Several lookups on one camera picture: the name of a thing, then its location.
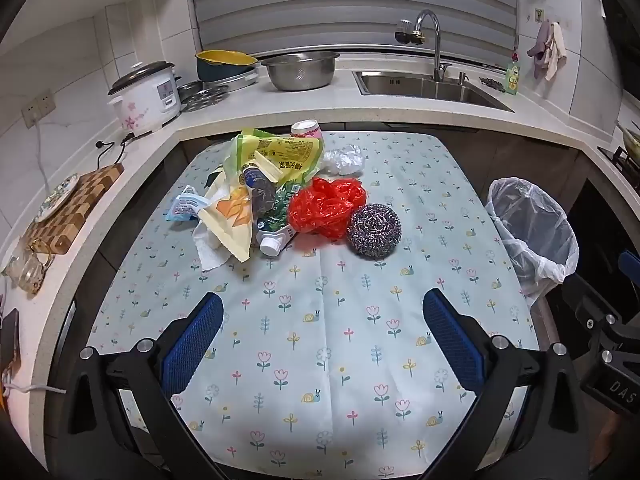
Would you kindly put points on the wall socket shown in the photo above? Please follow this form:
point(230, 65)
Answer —
point(37, 107)

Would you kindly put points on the patterned plate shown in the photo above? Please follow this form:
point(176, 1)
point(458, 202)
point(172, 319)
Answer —
point(55, 199)

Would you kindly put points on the checkered wooden cutting board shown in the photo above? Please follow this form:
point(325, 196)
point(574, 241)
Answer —
point(87, 195)

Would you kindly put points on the steel colander bowl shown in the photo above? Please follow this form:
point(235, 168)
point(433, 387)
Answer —
point(300, 72)

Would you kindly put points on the white paper towel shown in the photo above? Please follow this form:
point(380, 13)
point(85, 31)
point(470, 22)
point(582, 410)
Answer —
point(212, 257)

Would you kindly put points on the pink paper cup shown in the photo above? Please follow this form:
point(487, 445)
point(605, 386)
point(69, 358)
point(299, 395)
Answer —
point(306, 129)

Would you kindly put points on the floral tablecloth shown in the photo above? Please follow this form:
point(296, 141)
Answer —
point(325, 310)

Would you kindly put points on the clear plastic bottle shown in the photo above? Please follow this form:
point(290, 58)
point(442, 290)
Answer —
point(255, 182)

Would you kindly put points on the gas stove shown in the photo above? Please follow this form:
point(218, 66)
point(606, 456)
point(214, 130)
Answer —
point(622, 157)

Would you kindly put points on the trash bin with plastic liner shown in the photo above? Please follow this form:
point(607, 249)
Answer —
point(530, 240)

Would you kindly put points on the stainless steel sink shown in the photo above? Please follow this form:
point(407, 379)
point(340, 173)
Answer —
point(430, 87)

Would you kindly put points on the person's right forearm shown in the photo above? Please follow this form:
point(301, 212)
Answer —
point(612, 440)

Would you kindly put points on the wall hook plate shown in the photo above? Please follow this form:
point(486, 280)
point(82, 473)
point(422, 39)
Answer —
point(539, 15)

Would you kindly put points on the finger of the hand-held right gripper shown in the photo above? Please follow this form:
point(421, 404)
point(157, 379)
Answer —
point(600, 312)
point(630, 266)

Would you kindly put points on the black range hood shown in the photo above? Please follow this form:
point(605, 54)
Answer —
point(614, 30)

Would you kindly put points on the black phone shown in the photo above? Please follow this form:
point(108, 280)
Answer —
point(9, 335)

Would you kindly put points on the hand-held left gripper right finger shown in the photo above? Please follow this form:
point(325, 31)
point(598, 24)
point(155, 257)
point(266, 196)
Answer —
point(452, 342)

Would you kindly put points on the white rice cooker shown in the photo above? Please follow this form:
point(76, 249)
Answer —
point(145, 100)

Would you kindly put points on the green dish soap bottle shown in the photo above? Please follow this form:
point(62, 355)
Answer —
point(511, 77)

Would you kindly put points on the grey striped window blind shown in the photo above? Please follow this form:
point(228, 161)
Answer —
point(350, 5)

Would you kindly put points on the blue white packet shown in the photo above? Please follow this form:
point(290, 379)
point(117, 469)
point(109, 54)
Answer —
point(186, 205)

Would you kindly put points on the steel wool scrubber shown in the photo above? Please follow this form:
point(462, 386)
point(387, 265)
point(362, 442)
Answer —
point(374, 232)

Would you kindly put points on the purple hanging cloth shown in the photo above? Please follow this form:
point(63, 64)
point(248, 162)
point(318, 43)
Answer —
point(539, 50)

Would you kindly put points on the glass teapot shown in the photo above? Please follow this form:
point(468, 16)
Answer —
point(27, 267)

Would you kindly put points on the black built-in appliance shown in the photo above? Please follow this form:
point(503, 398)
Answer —
point(595, 240)

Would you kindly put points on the cream hanging cloth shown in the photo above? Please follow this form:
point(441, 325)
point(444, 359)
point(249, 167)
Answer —
point(556, 52)

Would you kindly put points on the crumpled clear plastic bag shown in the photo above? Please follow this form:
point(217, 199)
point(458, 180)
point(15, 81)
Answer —
point(345, 160)

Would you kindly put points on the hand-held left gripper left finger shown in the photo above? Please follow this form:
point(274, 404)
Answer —
point(192, 345)

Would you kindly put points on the steel rectangular tray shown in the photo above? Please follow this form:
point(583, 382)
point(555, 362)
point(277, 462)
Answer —
point(242, 82)

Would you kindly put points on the beige pan with lid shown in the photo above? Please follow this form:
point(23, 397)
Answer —
point(631, 137)

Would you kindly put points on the cream yellow wrapper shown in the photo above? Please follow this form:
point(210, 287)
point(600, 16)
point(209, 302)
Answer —
point(230, 225)

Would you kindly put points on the perforated steel steamer plate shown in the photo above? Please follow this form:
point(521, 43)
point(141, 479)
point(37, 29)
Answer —
point(205, 97)

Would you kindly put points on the green printed wrapper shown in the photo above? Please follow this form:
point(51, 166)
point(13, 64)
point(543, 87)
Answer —
point(280, 207)

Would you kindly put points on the yellow green snack bag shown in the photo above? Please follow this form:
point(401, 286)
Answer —
point(290, 157)

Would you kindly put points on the red plastic bag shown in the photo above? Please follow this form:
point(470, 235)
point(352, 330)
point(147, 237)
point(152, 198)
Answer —
point(320, 207)

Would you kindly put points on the blue basin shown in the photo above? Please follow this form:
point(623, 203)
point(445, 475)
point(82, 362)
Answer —
point(222, 74)

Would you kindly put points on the chrome faucet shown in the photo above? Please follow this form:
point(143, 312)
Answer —
point(436, 45)

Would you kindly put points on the white tube with cap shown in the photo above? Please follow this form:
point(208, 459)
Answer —
point(272, 245)

